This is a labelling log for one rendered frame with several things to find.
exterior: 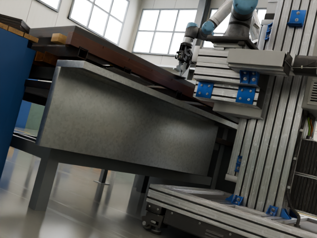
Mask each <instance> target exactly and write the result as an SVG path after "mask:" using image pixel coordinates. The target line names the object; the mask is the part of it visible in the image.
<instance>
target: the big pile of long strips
mask: <svg viewBox="0 0 317 238"><path fill-rule="evenodd" d="M0 22H1V23H3V24H5V25H8V26H10V27H12V28H15V29H17V30H19V31H22V32H24V33H26V34H29V31H30V27H29V26H28V25H27V24H26V23H25V21H24V20H22V19H19V18H15V17H10V16H6V15H3V14H0Z"/></svg>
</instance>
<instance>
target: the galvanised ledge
mask: <svg viewBox="0 0 317 238"><path fill-rule="evenodd" d="M56 67H63V68H66V69H69V70H71V71H74V72H76V73H79V74H81V75H84V76H87V77H90V78H92V79H95V80H97V81H100V82H103V83H105V84H108V85H110V86H113V87H116V88H118V89H121V90H124V91H126V92H129V93H132V94H134V95H137V96H139V97H142V98H145V99H147V100H150V101H152V102H155V103H158V104H161V105H163V106H166V107H169V108H171V109H174V110H176V111H179V112H182V113H184V114H187V115H189V116H192V117H195V118H197V119H200V120H203V121H205V122H208V123H210V124H213V125H216V126H218V127H223V128H231V129H236V130H237V128H238V125H237V124H235V123H232V122H230V121H228V120H226V119H223V118H221V117H218V116H216V115H213V114H211V113H209V112H206V111H204V110H201V109H199V108H196V107H194V106H192V105H189V104H187V103H185V102H182V101H180V100H178V99H175V98H173V97H170V96H168V95H166V94H163V93H161V92H158V91H156V90H153V89H151V88H149V87H146V86H144V85H141V84H139V83H137V82H135V81H132V80H130V79H127V78H125V77H123V76H120V75H118V74H115V73H113V72H110V71H108V70H106V69H103V68H101V67H98V66H96V65H93V64H91V63H89V62H87V61H82V60H59V59H58V60H57V63H56Z"/></svg>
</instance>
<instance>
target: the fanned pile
mask: <svg viewBox="0 0 317 238"><path fill-rule="evenodd" d="M103 69H106V70H108V71H110V72H113V73H115V74H118V75H120V76H122V77H125V78H127V79H130V80H132V81H135V82H137V83H139V84H141V85H144V86H151V85H154V84H152V83H150V82H147V81H145V80H143V79H140V78H138V77H136V76H133V75H131V74H128V73H126V72H124V71H121V70H119V69H117V68H115V67H110V68H107V67H106V68H104V67H103Z"/></svg>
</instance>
